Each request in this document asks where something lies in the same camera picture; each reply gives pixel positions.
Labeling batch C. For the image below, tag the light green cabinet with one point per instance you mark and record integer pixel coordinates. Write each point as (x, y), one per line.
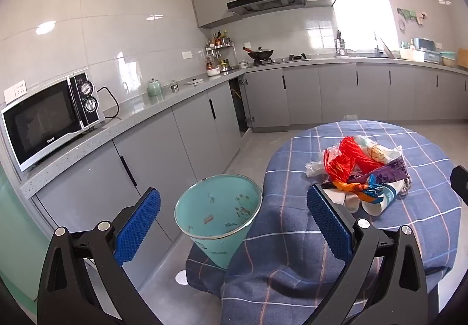
(14, 237)

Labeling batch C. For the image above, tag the hanging beige glove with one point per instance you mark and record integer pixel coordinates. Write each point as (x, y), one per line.
(422, 19)

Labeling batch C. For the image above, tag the red mesh net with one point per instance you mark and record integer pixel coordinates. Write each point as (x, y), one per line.
(353, 149)

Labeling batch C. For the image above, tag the white plastic tray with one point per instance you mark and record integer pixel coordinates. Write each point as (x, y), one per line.
(412, 55)

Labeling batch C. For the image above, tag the hanging metal strainer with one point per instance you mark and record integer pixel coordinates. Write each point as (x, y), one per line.
(402, 24)

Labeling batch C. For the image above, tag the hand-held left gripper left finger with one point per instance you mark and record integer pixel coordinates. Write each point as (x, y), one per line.
(140, 222)

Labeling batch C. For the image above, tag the teal plastic basket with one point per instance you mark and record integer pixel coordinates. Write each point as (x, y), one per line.
(449, 58)

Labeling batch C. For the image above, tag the group of seasoning bottles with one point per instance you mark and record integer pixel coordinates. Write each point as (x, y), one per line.
(218, 40)

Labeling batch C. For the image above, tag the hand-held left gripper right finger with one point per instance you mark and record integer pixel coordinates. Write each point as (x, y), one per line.
(329, 222)

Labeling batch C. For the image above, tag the brown cardboard box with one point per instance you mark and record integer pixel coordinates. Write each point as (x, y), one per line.
(463, 60)

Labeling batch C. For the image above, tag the small white pot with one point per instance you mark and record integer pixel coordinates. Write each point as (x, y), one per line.
(244, 64)

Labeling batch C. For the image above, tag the black gas stove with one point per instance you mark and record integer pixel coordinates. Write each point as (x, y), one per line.
(292, 58)

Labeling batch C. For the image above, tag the small metal cup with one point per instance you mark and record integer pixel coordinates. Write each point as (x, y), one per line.
(175, 87)

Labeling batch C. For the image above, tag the clear bag with red print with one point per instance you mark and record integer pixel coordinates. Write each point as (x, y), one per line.
(318, 164)

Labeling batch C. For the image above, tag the green teapot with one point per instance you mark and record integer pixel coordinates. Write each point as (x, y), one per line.
(155, 89)

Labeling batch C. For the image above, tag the orange and blue wrapper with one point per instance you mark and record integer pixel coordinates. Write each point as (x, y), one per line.
(365, 189)

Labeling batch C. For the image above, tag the white bowl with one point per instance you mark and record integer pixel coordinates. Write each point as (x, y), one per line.
(213, 72)

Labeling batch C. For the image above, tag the purple snack packet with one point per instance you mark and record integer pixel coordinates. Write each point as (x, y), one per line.
(391, 171)

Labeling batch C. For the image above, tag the red plastic bag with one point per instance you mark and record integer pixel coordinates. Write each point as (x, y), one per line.
(340, 169)

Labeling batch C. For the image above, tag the white flat lid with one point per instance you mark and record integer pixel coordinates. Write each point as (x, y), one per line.
(193, 82)

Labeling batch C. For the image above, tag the light blue storage box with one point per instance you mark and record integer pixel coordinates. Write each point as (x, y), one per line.
(431, 49)

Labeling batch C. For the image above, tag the bright window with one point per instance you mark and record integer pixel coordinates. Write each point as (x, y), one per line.
(362, 14)

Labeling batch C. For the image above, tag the knife holder with knives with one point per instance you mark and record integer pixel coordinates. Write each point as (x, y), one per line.
(341, 45)

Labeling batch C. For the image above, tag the teal cartoon-print bin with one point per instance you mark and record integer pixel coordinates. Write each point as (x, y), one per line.
(219, 208)

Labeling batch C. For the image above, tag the leaning grey board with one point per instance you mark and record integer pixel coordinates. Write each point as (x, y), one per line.
(387, 49)

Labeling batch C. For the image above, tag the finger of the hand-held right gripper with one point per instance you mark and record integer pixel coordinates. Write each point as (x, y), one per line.
(460, 184)

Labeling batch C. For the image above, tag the black wok with lid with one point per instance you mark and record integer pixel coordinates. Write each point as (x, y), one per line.
(263, 53)

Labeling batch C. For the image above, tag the black range hood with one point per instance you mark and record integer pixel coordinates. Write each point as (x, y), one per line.
(267, 1)

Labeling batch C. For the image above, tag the hanging green cloth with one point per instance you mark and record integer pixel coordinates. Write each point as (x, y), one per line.
(407, 14)

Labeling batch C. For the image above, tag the blue plaid tablecloth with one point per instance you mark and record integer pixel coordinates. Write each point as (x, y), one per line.
(292, 222)

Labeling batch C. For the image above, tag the white printed plastic bag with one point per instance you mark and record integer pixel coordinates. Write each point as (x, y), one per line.
(380, 151)

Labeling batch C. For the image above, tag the silver microwave oven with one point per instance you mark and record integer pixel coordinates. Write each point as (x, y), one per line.
(44, 120)

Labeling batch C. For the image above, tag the grey base cabinets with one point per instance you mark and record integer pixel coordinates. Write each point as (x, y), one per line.
(343, 94)

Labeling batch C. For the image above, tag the steel corner spice rack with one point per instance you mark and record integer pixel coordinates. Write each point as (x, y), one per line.
(228, 45)

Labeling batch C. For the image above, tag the printed paper cup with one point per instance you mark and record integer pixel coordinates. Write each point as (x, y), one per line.
(384, 200)

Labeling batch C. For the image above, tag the steel sink faucet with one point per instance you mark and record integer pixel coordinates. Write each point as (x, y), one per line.
(376, 45)

